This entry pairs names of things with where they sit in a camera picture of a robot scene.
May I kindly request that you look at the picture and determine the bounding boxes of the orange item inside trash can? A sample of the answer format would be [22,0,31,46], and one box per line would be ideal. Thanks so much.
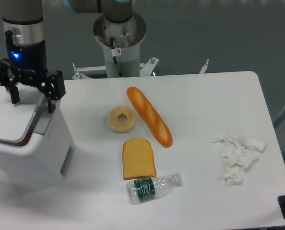
[20,140,29,147]

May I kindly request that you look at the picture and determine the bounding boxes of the orange baguette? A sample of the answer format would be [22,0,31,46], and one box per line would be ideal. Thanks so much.
[126,87,173,148]

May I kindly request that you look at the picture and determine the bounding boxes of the crumpled white tissue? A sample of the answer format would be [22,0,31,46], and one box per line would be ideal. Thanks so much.
[213,133,267,187]

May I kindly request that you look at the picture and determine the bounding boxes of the white trash can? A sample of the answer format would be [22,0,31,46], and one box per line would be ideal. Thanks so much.
[0,84,74,185]

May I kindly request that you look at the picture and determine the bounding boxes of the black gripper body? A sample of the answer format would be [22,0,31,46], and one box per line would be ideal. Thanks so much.
[6,39,48,92]

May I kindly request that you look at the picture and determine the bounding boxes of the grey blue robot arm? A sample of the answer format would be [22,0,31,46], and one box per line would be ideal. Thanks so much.
[0,0,140,113]

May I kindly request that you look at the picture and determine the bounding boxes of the white metal base frame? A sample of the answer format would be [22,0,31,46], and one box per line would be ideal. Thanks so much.
[71,57,210,80]

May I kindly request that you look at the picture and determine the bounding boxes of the clear plastic bottle green label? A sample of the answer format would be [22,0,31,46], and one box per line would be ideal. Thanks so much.
[126,173,182,205]

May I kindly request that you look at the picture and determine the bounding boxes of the pale glazed donut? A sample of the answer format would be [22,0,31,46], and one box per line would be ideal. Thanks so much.
[107,106,137,133]

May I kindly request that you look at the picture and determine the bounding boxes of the black cable on pedestal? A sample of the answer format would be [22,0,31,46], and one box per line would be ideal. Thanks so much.
[109,36,123,78]

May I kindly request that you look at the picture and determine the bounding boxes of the yellow toast slice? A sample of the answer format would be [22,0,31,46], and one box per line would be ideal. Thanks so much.
[122,138,157,180]

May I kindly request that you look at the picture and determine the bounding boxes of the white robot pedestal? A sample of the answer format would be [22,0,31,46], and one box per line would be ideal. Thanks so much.
[93,12,146,78]

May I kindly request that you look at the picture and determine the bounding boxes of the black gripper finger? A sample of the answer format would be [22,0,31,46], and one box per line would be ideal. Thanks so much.
[41,70,66,113]
[0,58,20,104]

